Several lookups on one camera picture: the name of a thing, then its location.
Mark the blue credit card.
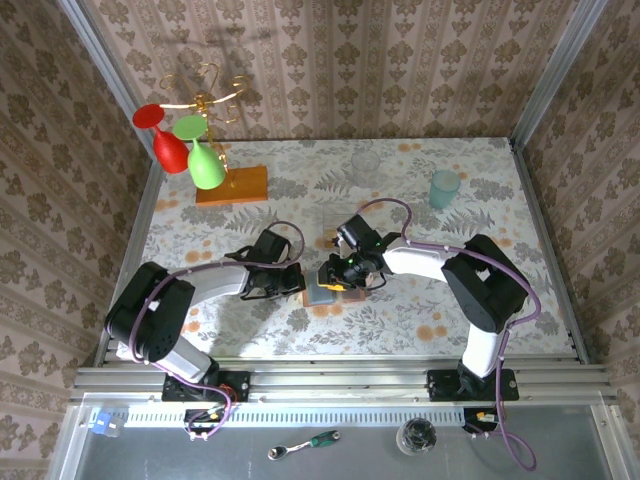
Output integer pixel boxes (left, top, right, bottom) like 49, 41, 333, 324
305, 272, 337, 306

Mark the pink leather card holder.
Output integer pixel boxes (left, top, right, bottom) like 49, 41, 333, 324
301, 269, 367, 309

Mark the floral tablecloth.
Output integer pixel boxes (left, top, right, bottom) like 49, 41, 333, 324
117, 137, 576, 359

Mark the clear drinking glass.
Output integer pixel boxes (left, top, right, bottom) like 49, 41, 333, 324
349, 148, 382, 188

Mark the gold glass rack wooden base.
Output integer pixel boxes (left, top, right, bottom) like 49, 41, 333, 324
159, 62, 269, 207

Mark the teal plastic cup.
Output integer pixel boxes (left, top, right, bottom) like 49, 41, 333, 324
428, 169, 462, 210

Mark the green wine glass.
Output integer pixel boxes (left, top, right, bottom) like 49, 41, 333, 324
172, 114, 227, 191

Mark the red wine glass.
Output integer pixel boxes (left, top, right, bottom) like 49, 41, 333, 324
132, 103, 190, 175

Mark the black connector box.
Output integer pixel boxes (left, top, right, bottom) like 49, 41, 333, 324
183, 407, 236, 435
462, 407, 501, 435

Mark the clear round jar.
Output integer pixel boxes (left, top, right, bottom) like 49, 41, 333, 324
395, 417, 438, 456

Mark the small blue box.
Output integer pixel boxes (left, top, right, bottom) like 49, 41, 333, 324
89, 408, 125, 440

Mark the grey metal shelf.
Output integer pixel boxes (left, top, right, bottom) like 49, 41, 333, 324
49, 404, 636, 480

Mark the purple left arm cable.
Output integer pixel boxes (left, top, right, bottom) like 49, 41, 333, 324
128, 221, 305, 441

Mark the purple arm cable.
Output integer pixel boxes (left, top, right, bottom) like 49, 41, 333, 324
128, 221, 305, 441
349, 198, 542, 472

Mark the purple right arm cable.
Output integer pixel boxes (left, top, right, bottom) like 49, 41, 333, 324
349, 198, 542, 472

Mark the aluminium mounting rail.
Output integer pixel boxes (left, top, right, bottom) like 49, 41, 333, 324
69, 357, 619, 406

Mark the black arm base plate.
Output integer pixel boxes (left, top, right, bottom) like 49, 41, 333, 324
426, 367, 520, 402
162, 370, 251, 404

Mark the perforated white cable duct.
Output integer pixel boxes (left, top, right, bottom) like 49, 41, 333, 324
124, 403, 466, 429

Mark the aluminium side rail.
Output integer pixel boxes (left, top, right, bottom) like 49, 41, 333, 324
507, 137, 591, 364
93, 154, 169, 369

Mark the green handled ratchet wrench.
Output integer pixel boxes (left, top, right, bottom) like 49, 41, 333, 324
267, 429, 341, 462

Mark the aluminium frame post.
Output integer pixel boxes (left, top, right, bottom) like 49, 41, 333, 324
57, 0, 161, 161
508, 0, 611, 149

